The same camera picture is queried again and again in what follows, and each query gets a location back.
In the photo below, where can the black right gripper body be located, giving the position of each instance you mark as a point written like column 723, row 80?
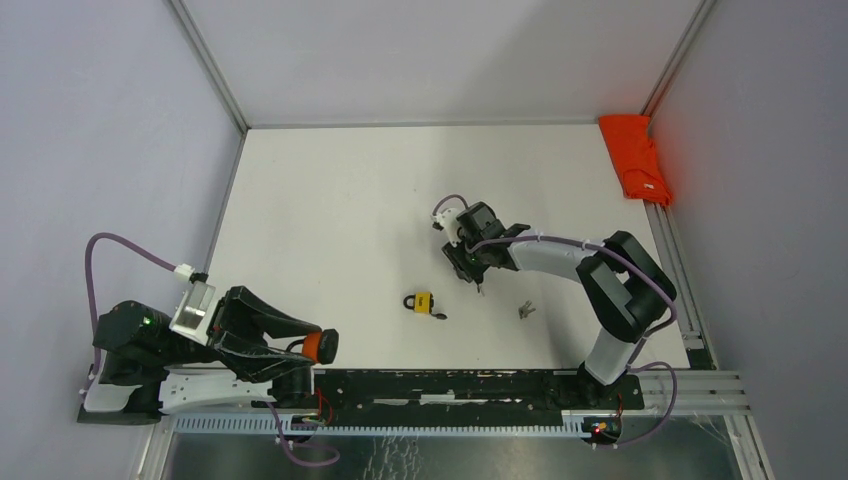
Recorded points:
column 468, row 260

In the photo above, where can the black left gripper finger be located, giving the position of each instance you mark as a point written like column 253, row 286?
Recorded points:
column 253, row 360
column 249, row 317

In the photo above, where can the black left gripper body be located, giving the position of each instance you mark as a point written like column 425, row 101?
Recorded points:
column 222, row 322

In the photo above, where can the black head key bunch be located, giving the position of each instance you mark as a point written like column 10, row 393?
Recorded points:
column 480, row 286

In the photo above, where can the orange padlock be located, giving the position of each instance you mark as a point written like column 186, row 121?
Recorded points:
column 320, row 347

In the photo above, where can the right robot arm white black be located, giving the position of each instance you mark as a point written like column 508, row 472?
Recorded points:
column 630, row 294

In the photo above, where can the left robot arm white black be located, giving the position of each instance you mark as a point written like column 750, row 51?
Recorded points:
column 147, row 371

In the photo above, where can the silver key bunch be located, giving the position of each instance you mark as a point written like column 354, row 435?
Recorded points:
column 526, row 309

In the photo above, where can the yellow padlock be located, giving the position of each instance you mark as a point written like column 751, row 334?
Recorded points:
column 422, row 303

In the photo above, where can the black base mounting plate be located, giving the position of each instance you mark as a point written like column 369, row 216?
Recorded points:
column 446, row 398

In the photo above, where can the orange folded cloth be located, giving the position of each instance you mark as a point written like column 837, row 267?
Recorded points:
column 634, row 158

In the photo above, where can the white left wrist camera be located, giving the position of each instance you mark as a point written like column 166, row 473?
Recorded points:
column 195, row 310

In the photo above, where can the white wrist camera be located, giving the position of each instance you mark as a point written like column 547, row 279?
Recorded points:
column 195, row 310
column 447, row 222

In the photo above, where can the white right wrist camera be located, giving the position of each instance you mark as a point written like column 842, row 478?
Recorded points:
column 447, row 222

